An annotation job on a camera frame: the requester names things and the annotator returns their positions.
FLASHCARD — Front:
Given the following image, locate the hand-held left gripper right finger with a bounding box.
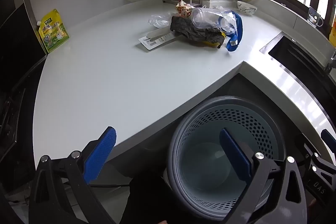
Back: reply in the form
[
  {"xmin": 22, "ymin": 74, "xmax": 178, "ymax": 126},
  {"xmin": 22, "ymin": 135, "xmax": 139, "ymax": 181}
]
[{"xmin": 219, "ymin": 128, "xmax": 307, "ymax": 224}]

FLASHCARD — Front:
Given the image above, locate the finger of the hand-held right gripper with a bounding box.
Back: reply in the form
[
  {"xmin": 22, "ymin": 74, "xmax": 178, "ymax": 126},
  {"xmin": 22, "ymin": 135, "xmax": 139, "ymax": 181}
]
[{"xmin": 296, "ymin": 129, "xmax": 336, "ymax": 180}]

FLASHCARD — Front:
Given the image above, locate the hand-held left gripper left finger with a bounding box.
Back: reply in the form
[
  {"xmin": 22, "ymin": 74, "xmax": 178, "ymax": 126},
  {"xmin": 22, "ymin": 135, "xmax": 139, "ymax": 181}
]
[{"xmin": 28, "ymin": 126, "xmax": 132, "ymax": 224}]

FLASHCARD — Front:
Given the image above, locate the grey perforated waste basket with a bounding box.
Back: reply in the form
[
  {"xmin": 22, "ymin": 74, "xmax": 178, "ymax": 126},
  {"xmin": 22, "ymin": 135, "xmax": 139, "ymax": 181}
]
[{"xmin": 164, "ymin": 96, "xmax": 286, "ymax": 222}]

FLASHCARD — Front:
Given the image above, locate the yellow plastic container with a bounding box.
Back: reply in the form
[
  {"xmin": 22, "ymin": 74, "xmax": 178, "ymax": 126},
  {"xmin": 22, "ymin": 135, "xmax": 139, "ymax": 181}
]
[{"xmin": 205, "ymin": 32, "xmax": 227, "ymax": 46}]

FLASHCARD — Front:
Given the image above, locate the white blister pack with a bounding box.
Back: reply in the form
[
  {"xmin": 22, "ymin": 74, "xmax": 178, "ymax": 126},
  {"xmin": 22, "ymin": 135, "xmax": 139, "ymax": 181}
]
[{"xmin": 138, "ymin": 27, "xmax": 181, "ymax": 50}]

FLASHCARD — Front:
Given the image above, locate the dark grey rag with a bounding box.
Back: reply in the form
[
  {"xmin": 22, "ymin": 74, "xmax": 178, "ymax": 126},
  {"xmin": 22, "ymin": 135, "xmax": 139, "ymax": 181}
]
[{"xmin": 170, "ymin": 15, "xmax": 226, "ymax": 49}]

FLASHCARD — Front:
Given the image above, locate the clear bottle with blue strap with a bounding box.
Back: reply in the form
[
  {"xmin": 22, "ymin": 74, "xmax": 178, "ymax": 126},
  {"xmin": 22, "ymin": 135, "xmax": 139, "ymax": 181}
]
[{"xmin": 190, "ymin": 7, "xmax": 244, "ymax": 52}]

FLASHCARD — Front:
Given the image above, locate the clear plastic bag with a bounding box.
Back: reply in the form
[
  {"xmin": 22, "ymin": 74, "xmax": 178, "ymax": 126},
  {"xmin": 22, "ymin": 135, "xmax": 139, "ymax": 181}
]
[{"xmin": 148, "ymin": 13, "xmax": 174, "ymax": 28}]

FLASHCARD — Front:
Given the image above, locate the printed white wrapper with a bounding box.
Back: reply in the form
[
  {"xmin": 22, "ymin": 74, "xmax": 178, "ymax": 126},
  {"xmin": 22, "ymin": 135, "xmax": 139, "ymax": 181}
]
[{"xmin": 176, "ymin": 0, "xmax": 196, "ymax": 18}]

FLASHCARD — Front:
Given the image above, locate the metal faucet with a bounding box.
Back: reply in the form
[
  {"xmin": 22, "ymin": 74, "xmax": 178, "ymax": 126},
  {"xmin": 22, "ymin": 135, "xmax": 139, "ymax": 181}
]
[{"xmin": 324, "ymin": 52, "xmax": 336, "ymax": 73}]

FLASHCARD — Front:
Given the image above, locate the black kitchen sink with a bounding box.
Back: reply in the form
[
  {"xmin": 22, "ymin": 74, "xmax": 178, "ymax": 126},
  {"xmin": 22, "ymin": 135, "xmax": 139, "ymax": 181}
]
[{"xmin": 259, "ymin": 31, "xmax": 336, "ymax": 109}]

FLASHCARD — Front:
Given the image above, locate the yellow bottle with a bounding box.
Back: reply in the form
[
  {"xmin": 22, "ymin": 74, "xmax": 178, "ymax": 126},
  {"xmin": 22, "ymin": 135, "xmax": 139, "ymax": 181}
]
[{"xmin": 329, "ymin": 15, "xmax": 336, "ymax": 42}]

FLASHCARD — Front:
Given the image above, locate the printed glass mug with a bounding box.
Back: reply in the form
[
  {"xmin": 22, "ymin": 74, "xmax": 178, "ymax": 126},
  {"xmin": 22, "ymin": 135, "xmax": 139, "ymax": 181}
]
[{"xmin": 307, "ymin": 7, "xmax": 324, "ymax": 28}]

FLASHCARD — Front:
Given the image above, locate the green yellow spout pouch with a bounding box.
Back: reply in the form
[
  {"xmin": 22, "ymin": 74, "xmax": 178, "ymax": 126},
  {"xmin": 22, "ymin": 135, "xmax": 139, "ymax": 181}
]
[{"xmin": 38, "ymin": 9, "xmax": 70, "ymax": 53}]

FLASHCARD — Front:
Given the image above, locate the black cooker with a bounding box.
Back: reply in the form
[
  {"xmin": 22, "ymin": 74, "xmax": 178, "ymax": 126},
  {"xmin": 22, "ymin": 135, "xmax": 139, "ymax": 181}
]
[{"xmin": 0, "ymin": 1, "xmax": 48, "ymax": 98}]

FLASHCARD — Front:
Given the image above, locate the patterned white bowl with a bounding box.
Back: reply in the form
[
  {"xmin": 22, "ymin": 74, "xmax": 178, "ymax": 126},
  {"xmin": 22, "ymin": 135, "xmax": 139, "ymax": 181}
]
[{"xmin": 237, "ymin": 0, "xmax": 257, "ymax": 16}]

